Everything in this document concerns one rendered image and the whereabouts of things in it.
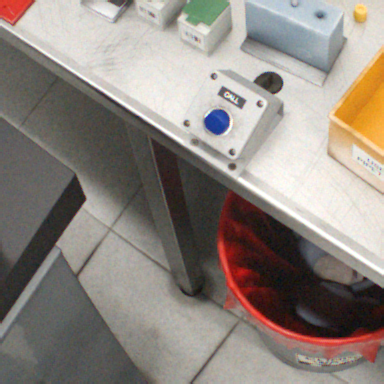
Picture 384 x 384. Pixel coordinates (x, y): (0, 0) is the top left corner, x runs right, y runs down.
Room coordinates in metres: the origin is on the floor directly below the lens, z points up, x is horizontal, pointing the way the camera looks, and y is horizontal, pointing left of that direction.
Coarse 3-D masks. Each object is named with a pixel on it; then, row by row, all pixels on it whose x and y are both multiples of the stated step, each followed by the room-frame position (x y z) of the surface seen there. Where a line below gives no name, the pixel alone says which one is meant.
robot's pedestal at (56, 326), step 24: (48, 264) 0.35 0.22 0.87; (48, 288) 0.33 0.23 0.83; (72, 288) 0.36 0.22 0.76; (24, 312) 0.30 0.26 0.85; (48, 312) 0.32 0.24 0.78; (72, 312) 0.34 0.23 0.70; (96, 312) 0.36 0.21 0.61; (0, 336) 0.27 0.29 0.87; (24, 336) 0.28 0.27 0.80; (48, 336) 0.30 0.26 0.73; (72, 336) 0.32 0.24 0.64; (96, 336) 0.35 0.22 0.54; (0, 360) 0.25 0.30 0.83; (24, 360) 0.26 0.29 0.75; (48, 360) 0.28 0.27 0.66; (72, 360) 0.30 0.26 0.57; (96, 360) 0.33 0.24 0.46; (120, 360) 0.35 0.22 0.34
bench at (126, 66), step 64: (64, 0) 0.69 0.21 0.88; (64, 64) 0.59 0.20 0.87; (128, 64) 0.58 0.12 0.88; (192, 64) 0.57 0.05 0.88; (256, 64) 0.56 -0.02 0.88; (128, 128) 0.57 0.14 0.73; (320, 128) 0.48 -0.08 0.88; (256, 192) 0.42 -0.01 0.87; (320, 192) 0.41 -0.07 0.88; (192, 256) 0.56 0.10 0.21
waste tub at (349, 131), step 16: (368, 64) 0.51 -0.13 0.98; (368, 80) 0.50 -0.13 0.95; (352, 96) 0.48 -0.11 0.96; (368, 96) 0.51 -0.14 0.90; (336, 112) 0.46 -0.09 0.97; (352, 112) 0.48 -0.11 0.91; (368, 112) 0.49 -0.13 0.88; (336, 128) 0.45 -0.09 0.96; (352, 128) 0.44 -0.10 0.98; (368, 128) 0.47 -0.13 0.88; (336, 144) 0.44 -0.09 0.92; (352, 144) 0.43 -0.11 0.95; (368, 144) 0.42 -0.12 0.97; (352, 160) 0.43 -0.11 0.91; (368, 160) 0.42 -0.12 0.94; (368, 176) 0.42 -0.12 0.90
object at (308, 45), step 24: (264, 0) 0.59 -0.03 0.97; (288, 0) 0.59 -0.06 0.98; (312, 0) 0.59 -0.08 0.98; (264, 24) 0.58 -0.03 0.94; (288, 24) 0.57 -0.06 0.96; (312, 24) 0.56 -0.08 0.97; (336, 24) 0.56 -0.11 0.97; (240, 48) 0.58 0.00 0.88; (264, 48) 0.58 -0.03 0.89; (288, 48) 0.57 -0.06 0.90; (312, 48) 0.55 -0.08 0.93; (336, 48) 0.56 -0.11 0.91; (312, 72) 0.54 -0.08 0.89
